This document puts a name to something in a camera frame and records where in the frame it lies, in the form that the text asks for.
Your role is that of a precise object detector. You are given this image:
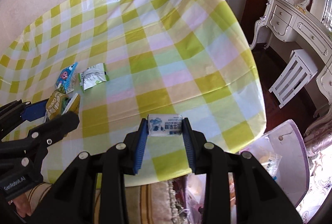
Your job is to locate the blue pink cartoon packet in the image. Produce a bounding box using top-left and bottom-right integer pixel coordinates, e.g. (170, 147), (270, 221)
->
(55, 62), (78, 94)

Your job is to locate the small green yellow packet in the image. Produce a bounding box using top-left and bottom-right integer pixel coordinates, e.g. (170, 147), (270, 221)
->
(44, 90), (81, 122)

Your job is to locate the purple white storage box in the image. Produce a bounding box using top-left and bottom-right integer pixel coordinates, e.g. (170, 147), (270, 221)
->
(181, 119), (311, 224)

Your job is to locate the white slatted stool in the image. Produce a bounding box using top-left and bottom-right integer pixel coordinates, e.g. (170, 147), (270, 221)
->
(269, 49), (318, 109)

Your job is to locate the white green snack packet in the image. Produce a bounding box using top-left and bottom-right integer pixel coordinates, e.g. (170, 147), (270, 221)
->
(78, 63), (109, 92)

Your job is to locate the green checkered tablecloth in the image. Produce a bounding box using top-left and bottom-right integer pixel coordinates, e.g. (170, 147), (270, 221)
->
(1, 0), (266, 183)

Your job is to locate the person left hand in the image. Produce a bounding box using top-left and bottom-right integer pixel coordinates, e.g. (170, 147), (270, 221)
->
(8, 193), (32, 218)

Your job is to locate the small white blue candy packet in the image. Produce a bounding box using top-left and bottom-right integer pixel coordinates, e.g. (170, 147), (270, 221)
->
(148, 114), (183, 137)

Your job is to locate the striped beige cushion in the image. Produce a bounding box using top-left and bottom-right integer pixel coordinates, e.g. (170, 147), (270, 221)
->
(26, 180), (183, 223)

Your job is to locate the white ornate dressing table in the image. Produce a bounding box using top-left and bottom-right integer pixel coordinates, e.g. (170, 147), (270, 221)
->
(250, 0), (331, 103)

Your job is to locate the round cake clear bag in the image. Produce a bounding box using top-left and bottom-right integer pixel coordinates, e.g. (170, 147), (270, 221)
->
(259, 152), (282, 177)

